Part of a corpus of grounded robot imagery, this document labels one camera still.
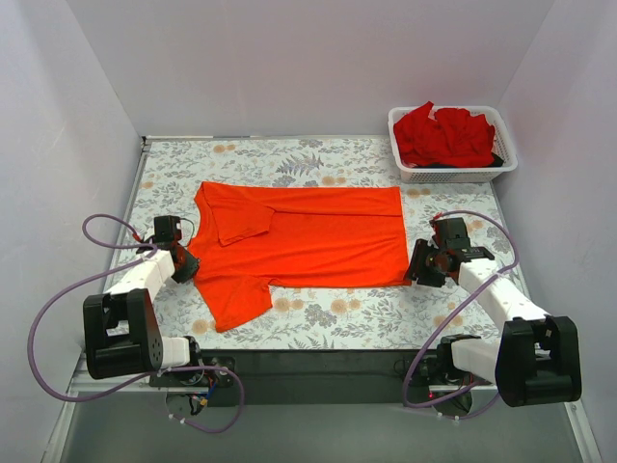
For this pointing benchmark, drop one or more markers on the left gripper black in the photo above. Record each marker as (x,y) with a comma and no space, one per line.
(187,265)

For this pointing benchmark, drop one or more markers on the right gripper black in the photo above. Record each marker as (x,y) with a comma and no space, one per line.
(418,269)

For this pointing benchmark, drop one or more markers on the orange t shirt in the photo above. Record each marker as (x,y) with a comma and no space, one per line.
(251,238)

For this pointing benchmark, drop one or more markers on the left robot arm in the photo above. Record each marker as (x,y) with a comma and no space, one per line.
(122,335)

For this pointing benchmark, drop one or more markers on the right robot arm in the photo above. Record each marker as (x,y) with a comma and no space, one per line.
(536,360)

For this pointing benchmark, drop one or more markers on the red shirts pile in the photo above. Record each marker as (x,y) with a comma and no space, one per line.
(448,136)

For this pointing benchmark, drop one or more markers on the floral table mat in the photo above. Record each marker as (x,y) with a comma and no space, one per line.
(304,318)

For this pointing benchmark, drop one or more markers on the white plastic basket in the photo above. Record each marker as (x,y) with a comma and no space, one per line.
(503,148)

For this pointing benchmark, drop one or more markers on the black garment in basket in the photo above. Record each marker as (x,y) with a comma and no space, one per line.
(497,162)

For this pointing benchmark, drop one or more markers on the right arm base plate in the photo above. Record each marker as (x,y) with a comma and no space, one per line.
(432,369)

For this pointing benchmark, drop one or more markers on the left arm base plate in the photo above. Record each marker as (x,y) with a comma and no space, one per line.
(199,379)

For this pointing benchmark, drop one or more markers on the aluminium frame rail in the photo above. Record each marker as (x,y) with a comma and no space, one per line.
(279,372)

